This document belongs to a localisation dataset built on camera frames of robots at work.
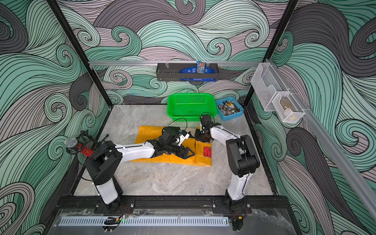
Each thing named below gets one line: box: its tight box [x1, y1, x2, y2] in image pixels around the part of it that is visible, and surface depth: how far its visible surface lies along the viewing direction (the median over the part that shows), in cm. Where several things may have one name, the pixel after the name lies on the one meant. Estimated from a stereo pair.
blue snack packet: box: [179, 61, 216, 82], surface depth 93 cm
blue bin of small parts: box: [215, 96, 245, 122], surface depth 120 cm
